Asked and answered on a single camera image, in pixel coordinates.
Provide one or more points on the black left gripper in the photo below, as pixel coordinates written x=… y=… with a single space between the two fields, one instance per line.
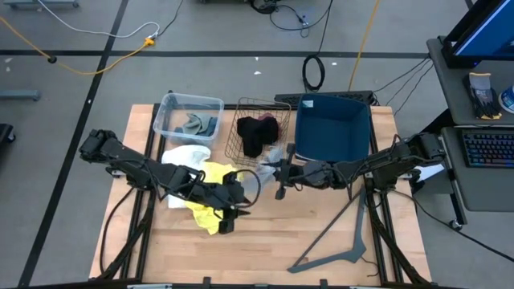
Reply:
x=229 y=196

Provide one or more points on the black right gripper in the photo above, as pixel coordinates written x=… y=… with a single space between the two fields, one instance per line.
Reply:
x=303 y=174

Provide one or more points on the yellow cloth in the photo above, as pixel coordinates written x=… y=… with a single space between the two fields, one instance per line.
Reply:
x=205 y=216

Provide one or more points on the black cloth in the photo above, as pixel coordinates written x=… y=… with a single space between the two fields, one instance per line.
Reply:
x=253 y=134

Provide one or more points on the maroon cloth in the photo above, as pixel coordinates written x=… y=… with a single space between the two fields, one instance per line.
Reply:
x=267 y=117

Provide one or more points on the white cloth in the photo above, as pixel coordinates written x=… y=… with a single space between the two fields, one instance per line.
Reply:
x=184 y=154

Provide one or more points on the blue cloth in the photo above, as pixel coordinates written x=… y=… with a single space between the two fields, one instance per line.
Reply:
x=212 y=126

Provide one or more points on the sage green cloth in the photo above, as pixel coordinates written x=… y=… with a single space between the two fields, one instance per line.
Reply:
x=194 y=124

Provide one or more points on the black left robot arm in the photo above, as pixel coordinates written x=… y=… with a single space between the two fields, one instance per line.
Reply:
x=132 y=164

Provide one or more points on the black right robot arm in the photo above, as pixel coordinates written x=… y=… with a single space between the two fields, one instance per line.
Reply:
x=381 y=164

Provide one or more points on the blue fabric bin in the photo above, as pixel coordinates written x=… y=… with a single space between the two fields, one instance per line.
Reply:
x=331 y=128

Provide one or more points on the black table clamp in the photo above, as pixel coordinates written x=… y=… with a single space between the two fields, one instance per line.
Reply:
x=323 y=283
x=206 y=282

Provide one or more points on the grey V-shaped metal stand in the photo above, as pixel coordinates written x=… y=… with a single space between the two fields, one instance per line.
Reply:
x=353 y=253

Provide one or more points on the clear plastic bin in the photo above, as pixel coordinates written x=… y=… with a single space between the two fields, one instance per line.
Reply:
x=168 y=116

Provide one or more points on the white paper sheet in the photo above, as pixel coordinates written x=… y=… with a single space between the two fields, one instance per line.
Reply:
x=431 y=172

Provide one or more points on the grey computer cart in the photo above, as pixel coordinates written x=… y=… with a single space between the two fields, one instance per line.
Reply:
x=454 y=80

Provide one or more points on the black backlit keyboard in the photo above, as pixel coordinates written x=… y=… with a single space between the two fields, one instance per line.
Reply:
x=488 y=148

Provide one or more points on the grey black work gloves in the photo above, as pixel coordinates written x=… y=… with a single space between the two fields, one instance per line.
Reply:
x=482 y=96

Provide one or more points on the black round floor port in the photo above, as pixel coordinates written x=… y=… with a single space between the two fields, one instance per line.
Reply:
x=51 y=60

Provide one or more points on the white blue round container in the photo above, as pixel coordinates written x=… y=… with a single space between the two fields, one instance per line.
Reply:
x=508 y=100

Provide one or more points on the black object at floor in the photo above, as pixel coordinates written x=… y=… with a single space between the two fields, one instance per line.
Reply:
x=5 y=134

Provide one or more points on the grey floor bar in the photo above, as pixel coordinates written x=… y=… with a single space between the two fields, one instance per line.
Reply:
x=20 y=95

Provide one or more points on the computer monitor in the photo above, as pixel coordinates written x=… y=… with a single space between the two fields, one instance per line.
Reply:
x=490 y=32

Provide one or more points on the grey equipment base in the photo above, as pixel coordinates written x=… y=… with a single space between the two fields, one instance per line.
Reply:
x=40 y=4

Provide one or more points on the black aluminium table frame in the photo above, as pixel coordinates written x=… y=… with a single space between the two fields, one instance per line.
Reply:
x=231 y=107

